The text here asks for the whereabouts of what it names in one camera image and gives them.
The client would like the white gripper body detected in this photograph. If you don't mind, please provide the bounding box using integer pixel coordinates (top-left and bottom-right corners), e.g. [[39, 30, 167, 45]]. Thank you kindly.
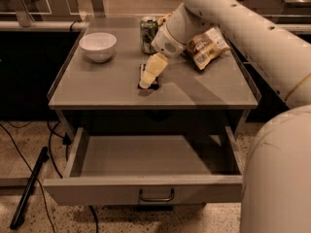
[[152, 24, 189, 58]]

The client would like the white ceramic bowl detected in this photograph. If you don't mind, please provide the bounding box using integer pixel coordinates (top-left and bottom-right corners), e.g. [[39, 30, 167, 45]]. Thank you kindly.
[[79, 32, 117, 63]]

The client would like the white horizontal rail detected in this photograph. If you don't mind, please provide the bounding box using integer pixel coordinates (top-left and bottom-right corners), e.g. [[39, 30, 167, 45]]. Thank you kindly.
[[0, 21, 88, 32]]

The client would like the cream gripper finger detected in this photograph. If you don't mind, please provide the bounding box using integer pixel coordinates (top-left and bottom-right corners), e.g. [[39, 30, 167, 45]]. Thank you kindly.
[[139, 52, 168, 89]]

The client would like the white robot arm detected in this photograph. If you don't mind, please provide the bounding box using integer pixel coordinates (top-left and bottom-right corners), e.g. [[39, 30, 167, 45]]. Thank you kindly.
[[139, 0, 311, 233]]

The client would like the dark chocolate rxbar wrapper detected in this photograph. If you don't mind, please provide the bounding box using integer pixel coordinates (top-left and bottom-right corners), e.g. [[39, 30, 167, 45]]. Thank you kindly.
[[137, 64, 159, 90]]

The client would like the black drawer handle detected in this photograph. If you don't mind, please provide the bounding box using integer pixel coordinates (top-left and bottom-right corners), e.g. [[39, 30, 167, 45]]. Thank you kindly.
[[139, 188, 175, 203]]

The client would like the clear acrylic barrier panel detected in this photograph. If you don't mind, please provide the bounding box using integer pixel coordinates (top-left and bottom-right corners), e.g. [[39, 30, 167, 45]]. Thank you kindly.
[[0, 0, 81, 21]]

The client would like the grey cabinet with top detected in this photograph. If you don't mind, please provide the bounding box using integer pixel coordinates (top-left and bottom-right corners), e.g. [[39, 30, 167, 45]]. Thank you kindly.
[[46, 16, 261, 141]]

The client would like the black bar on floor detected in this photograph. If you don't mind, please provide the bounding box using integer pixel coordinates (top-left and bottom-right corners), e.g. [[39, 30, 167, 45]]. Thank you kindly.
[[10, 147, 49, 230]]

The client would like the brown chip bag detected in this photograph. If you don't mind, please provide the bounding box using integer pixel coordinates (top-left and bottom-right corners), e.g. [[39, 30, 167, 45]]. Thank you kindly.
[[157, 11, 231, 72]]

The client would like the green soda can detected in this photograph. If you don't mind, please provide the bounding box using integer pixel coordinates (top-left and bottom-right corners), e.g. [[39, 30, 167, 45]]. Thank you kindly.
[[140, 17, 158, 54]]

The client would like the black floor cable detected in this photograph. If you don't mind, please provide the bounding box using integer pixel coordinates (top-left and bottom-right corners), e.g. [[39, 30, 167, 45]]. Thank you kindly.
[[0, 122, 56, 233]]

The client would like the open grey top drawer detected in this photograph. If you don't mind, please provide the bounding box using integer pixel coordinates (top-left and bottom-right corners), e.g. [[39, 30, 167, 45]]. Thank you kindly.
[[44, 126, 243, 206]]

